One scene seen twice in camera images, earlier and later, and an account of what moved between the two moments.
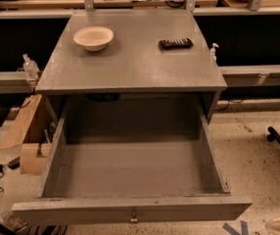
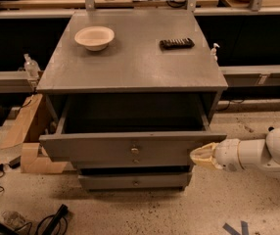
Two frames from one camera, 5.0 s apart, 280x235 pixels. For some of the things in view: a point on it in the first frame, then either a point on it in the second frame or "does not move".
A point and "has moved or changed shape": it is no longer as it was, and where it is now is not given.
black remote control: x=175 y=43 does not move
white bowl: x=93 y=38 does not move
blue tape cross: x=232 y=231 does not move
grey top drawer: x=131 y=160 has moved or changed shape
